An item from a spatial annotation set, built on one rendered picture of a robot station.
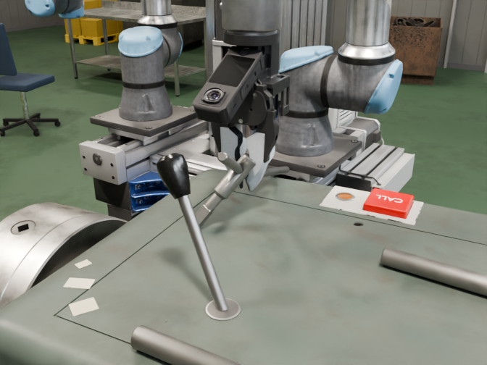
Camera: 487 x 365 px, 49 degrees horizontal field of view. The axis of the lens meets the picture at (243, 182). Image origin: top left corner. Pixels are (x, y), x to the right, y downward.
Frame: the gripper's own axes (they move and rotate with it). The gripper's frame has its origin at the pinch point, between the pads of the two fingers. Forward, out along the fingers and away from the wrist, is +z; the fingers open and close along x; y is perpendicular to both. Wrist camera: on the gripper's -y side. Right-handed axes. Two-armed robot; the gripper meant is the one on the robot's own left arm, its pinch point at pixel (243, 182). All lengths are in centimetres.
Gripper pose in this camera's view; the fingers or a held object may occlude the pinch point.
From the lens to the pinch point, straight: 72.9
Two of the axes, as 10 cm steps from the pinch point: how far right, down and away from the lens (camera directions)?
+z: 0.0, 9.2, 4.0
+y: 4.4, -3.6, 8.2
